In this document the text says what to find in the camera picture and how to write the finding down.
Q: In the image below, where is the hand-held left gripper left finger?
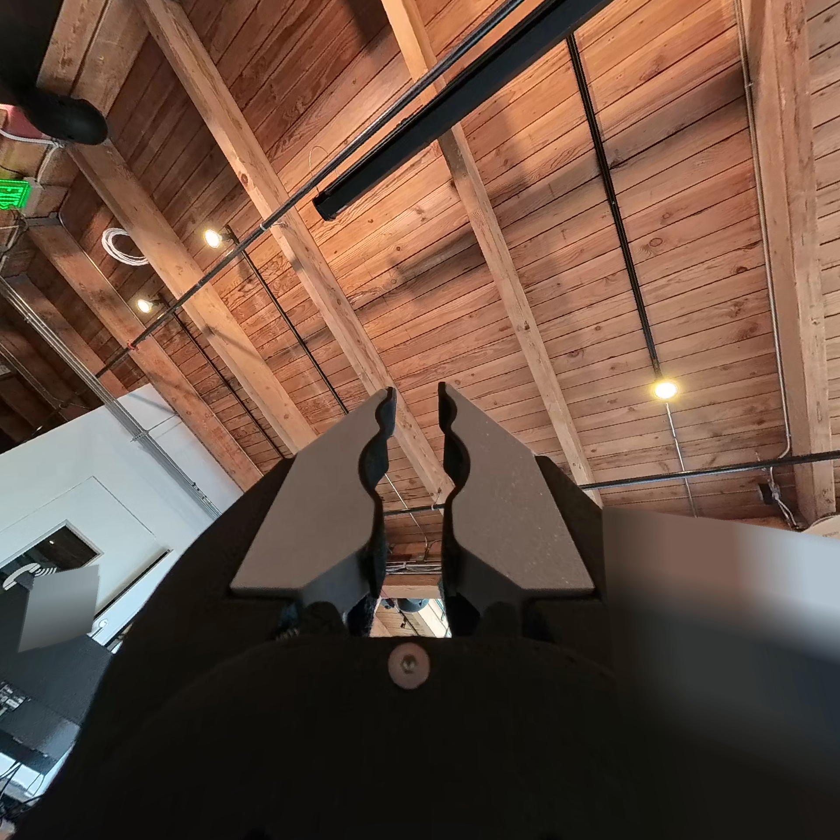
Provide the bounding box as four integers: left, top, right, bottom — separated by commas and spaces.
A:
228, 386, 399, 636

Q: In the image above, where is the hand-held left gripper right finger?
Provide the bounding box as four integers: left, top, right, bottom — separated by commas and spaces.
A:
436, 381, 596, 635

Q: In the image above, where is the black round duct elbow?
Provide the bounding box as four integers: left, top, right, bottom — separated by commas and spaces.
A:
0, 85, 109, 147

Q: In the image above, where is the black horizontal pipe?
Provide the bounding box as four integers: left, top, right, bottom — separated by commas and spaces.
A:
579, 449, 840, 491

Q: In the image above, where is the grey metal conduit bundle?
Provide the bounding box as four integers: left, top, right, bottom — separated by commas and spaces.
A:
0, 276, 223, 519

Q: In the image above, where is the long black ceiling pipe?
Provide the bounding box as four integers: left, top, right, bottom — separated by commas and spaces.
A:
95, 0, 526, 379

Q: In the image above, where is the black panel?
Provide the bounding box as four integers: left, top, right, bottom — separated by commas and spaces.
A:
0, 633, 116, 775

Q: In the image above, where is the long black lighting track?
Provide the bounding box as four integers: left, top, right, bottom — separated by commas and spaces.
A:
564, 33, 664, 378

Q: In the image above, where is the black hanging linear lamp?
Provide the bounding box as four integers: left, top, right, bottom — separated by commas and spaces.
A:
312, 0, 614, 221

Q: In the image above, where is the green exit sign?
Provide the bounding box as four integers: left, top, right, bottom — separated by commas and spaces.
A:
0, 172, 37, 212

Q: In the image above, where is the dark wall window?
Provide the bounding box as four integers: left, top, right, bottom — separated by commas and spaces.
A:
0, 521, 102, 592

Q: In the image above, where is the white coiled cable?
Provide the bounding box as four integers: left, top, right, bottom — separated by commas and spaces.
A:
100, 226, 151, 267

